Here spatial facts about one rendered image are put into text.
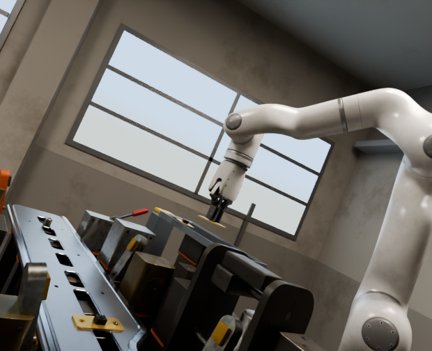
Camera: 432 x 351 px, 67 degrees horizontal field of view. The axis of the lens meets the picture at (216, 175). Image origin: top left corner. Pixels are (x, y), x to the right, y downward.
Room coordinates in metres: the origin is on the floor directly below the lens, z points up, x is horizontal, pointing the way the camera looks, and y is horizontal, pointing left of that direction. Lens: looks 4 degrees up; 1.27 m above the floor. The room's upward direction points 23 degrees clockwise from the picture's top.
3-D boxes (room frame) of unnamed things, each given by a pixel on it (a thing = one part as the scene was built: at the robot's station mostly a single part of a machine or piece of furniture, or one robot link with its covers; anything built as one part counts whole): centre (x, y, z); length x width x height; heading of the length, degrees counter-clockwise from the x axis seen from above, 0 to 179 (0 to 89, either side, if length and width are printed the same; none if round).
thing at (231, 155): (0.94, -0.04, 1.40); 0.09 x 0.08 x 0.03; 147
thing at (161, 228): (1.16, 0.11, 0.92); 0.08 x 0.08 x 0.44; 37
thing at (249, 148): (0.94, -0.04, 1.48); 0.09 x 0.08 x 0.13; 151
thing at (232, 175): (0.94, -0.04, 1.34); 0.10 x 0.07 x 0.11; 147
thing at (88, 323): (0.56, 0.08, 1.01); 0.08 x 0.04 x 0.01; 128
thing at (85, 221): (1.14, 0.30, 0.88); 0.12 x 0.07 x 0.36; 127
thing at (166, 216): (0.95, -0.05, 1.16); 0.37 x 0.14 x 0.02; 37
